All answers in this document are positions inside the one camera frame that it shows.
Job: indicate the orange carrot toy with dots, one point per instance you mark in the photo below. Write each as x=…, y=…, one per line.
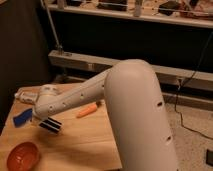
x=87, y=111

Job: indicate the wooden shelf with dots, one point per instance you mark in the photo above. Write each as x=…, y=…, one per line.
x=178, y=12

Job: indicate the wooden beam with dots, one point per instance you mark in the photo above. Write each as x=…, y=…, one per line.
x=166, y=75

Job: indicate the small dark clip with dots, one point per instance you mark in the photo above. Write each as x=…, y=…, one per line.
x=99, y=103

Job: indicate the white tube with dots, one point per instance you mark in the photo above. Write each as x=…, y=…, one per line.
x=26, y=97

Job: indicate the black striped eraser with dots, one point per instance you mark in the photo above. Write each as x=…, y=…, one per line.
x=51, y=125

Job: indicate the metal pole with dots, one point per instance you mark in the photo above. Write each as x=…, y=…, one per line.
x=58, y=45

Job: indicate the orange bowl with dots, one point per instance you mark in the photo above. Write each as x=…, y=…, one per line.
x=23, y=157

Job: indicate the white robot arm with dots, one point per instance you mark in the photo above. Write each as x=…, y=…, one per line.
x=136, y=111

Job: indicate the blue brush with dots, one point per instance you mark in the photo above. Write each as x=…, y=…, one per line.
x=22, y=118

